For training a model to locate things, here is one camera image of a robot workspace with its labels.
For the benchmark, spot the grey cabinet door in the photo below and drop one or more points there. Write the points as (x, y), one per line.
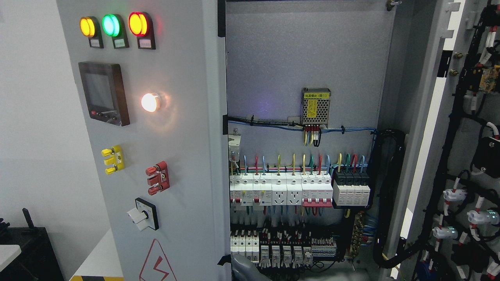
(434, 45)
(186, 70)

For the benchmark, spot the metal mesh power supply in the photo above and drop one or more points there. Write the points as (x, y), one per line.
(315, 106)

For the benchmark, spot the white socket breaker row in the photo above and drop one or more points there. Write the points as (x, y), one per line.
(284, 189)

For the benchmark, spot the red terminal connector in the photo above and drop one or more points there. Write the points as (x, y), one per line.
(159, 178)

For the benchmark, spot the white glowing indicator light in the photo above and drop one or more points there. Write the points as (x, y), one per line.
(151, 102)

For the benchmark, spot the relay terminal row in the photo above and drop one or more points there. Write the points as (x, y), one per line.
(283, 246)

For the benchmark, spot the black white surge protector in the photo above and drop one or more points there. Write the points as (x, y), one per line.
(351, 189)

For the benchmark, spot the yellow terminal connector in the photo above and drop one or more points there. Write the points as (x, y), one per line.
(114, 158)

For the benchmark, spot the black digital power meter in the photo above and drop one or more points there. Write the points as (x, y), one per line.
(104, 92)

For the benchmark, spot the red electric hazard sign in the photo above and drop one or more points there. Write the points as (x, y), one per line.
(156, 266)

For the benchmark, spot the red indicator light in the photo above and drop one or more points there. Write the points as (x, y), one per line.
(141, 26)

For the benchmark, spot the green indicator light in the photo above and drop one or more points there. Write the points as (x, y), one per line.
(114, 27)

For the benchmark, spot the yellow indicator light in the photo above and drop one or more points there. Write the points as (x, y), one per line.
(90, 28)

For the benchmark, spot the black box at left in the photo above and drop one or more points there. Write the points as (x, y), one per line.
(37, 260)

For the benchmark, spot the white rotary selector switch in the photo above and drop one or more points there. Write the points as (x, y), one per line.
(144, 215)

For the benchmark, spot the black cable conduit loop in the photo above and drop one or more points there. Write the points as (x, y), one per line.
(387, 190)

